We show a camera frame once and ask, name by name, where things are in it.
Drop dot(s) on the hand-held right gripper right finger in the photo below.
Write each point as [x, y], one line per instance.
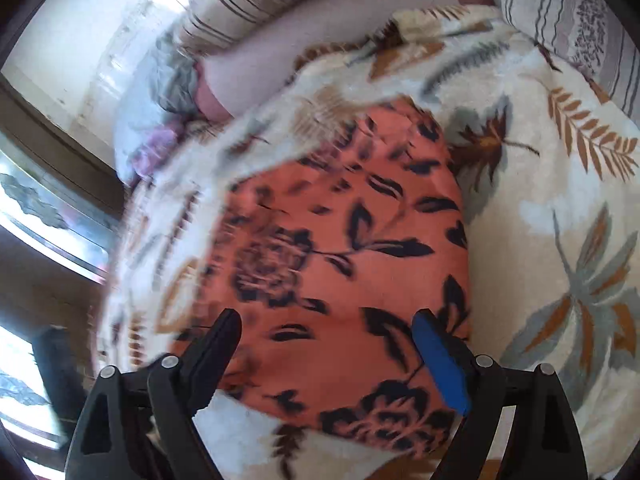
[445, 365]

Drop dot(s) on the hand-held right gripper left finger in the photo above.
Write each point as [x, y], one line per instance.
[215, 355]

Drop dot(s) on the orange black floral garment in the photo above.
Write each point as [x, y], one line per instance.
[340, 240]

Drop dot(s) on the cream leaf print blanket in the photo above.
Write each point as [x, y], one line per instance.
[540, 210]

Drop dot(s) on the purple floral cloth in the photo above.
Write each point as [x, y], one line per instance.
[152, 147]

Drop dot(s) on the stained glass window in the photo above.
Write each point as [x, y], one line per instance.
[35, 210]

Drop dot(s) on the light blue pillow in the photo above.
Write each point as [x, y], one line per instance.
[140, 115]

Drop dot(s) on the grey crumpled cloth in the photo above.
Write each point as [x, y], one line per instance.
[177, 80]

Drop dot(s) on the pink bed sheet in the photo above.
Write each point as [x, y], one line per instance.
[260, 70]

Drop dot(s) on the striped bolster pillow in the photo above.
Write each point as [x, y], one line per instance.
[260, 0]

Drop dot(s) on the striped floral pillow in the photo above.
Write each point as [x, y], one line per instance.
[575, 20]

